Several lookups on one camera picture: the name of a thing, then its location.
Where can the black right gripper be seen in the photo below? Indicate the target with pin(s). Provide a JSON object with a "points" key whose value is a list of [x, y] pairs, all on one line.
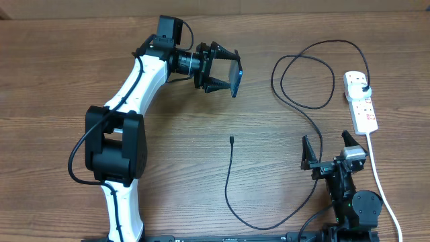
{"points": [[321, 169]]}

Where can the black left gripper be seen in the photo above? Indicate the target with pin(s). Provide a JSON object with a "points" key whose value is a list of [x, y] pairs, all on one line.
{"points": [[205, 64]]}

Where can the blue screen smartphone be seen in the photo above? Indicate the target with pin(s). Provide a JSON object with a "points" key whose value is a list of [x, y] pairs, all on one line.
{"points": [[235, 75]]}

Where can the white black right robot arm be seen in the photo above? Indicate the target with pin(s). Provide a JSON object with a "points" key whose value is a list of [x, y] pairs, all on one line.
{"points": [[356, 212]]}

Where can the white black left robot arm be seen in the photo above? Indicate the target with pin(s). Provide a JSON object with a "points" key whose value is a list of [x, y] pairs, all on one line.
{"points": [[112, 153]]}

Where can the white plug adapter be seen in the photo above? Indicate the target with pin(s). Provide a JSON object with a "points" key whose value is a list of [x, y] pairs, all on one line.
{"points": [[355, 92]]}

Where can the white power strip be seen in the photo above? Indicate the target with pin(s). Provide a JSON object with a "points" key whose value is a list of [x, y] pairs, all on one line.
{"points": [[362, 111]]}

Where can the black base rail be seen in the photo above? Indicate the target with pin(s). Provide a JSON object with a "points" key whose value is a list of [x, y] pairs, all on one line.
{"points": [[288, 237]]}

